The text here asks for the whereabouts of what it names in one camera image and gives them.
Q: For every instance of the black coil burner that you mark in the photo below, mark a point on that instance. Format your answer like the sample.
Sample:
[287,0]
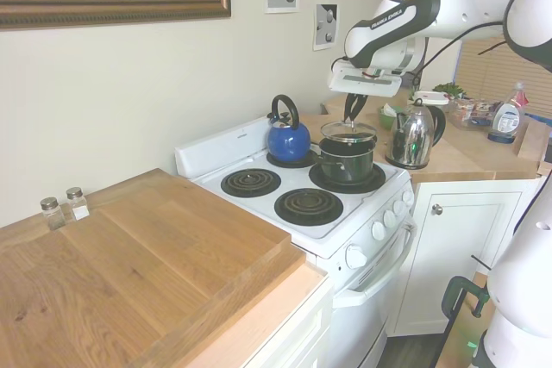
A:
[379,176]
[250,182]
[302,162]
[308,207]

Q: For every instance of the silver cabinet knob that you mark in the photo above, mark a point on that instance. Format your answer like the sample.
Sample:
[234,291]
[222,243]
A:
[437,209]

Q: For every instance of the dark green C-clamp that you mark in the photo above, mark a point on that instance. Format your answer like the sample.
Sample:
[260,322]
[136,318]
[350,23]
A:
[448,295]

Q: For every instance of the glass salt shaker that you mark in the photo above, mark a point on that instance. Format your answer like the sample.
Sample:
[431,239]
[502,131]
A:
[77,206]

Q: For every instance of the clear spray bottle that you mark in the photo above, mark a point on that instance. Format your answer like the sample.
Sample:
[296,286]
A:
[509,116]

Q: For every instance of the white lidded plastic container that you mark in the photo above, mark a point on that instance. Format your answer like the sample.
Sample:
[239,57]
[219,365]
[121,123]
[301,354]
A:
[429,96]

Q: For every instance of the window blinds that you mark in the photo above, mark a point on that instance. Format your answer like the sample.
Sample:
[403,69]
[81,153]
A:
[487,75]

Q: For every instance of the light wooden block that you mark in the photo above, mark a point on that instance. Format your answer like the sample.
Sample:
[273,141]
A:
[532,139]

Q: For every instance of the clear box of snacks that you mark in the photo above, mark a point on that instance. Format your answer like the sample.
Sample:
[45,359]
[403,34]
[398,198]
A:
[470,114]

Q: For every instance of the white cabinet with door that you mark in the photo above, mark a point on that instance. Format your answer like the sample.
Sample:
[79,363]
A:
[453,256]

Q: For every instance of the white stove knob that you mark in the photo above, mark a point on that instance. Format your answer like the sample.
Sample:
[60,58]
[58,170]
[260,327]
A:
[399,207]
[389,218]
[408,198]
[378,230]
[355,256]

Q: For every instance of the dark cooking pot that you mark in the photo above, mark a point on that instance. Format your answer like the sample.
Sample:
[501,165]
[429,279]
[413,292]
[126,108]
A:
[345,167]

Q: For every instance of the large wooden butcher board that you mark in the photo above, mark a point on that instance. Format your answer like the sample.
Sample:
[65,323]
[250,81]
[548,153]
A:
[129,277]

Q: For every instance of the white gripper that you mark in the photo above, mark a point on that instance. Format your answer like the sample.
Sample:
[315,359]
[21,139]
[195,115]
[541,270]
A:
[366,81]

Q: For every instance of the white electric stove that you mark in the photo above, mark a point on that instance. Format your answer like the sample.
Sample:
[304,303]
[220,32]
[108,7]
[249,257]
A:
[362,329]

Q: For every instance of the white cabinet with drawers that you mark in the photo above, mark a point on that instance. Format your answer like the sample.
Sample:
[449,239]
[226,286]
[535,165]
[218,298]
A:
[302,320]

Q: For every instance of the green plant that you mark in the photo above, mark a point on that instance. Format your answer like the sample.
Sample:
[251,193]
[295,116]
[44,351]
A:
[450,90]

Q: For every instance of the blue stovetop kettle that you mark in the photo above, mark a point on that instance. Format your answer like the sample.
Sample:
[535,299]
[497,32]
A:
[289,141]

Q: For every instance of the glass pepper shaker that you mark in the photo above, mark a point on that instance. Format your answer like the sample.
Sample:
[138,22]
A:
[52,215]

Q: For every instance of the small grey shapes poster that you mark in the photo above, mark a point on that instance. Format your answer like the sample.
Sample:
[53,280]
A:
[325,27]

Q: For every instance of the stainless steel electric kettle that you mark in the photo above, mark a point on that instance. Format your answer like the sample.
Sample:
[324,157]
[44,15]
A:
[409,135]

